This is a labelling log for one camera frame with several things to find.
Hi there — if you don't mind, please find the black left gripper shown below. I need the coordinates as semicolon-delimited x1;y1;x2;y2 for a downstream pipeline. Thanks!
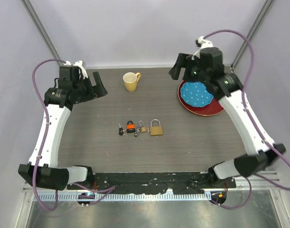
74;72;107;104

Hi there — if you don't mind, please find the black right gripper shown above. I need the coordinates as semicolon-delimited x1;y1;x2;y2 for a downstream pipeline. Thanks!
169;53;210;85

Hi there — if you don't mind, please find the small brass padlock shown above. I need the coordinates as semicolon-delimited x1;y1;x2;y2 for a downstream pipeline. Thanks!
139;121;147;133

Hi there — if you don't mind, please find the large brass padlock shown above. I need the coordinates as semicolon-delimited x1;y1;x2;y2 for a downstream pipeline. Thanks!
150;119;163;136

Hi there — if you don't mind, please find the orange black padlock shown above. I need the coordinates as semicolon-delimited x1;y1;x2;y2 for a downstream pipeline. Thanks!
126;121;135;133

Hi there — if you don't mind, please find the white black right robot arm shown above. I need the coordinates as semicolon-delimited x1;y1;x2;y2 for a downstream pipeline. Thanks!
169;47;286;188

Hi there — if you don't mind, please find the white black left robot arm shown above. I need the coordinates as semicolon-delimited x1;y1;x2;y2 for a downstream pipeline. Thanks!
18;60;108;190

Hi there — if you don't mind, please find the blue dotted dish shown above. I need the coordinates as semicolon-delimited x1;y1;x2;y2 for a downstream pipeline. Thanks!
179;82;213;108

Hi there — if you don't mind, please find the yellow ceramic mug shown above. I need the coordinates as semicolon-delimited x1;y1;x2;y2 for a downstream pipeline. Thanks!
123;72;141;92

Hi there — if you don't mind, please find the dark red round plate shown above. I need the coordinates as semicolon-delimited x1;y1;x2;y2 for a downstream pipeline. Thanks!
178;81;224;116

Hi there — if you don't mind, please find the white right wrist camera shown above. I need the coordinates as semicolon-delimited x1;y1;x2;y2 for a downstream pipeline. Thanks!
192;36;213;60

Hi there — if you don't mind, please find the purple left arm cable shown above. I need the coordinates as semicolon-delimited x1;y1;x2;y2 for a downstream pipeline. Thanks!
31;58;116;212

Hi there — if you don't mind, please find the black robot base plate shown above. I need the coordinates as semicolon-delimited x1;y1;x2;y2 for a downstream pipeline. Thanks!
79;172;236;195

